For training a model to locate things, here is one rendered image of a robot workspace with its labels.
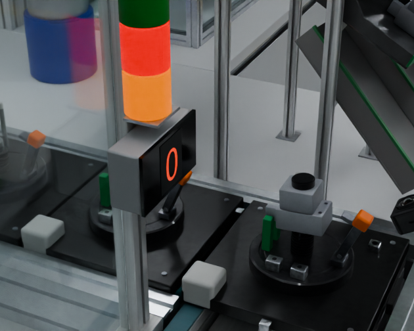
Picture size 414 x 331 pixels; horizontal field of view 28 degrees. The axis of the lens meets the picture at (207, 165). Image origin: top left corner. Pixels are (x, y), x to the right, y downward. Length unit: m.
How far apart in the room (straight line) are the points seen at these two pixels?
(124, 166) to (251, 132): 0.86
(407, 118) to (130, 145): 0.62
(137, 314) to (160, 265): 0.12
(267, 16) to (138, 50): 1.49
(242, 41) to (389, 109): 0.85
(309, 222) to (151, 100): 0.32
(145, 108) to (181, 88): 1.02
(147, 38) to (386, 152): 0.54
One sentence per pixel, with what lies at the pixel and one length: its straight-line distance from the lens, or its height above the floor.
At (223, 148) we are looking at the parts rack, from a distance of 1.32.
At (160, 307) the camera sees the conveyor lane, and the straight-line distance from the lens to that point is 1.07.
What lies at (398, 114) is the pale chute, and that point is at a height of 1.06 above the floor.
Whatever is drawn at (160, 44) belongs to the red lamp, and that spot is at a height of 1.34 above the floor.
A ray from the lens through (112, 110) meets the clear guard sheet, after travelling 0.86.
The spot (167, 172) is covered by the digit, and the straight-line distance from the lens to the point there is 0.88.
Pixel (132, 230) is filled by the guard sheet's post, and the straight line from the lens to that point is 0.94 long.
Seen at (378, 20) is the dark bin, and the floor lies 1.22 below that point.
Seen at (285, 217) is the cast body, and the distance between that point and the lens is 1.07.
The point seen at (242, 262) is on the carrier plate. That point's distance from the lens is 1.12.
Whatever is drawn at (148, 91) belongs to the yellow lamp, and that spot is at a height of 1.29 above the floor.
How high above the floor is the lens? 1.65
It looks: 30 degrees down
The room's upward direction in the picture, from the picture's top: straight up
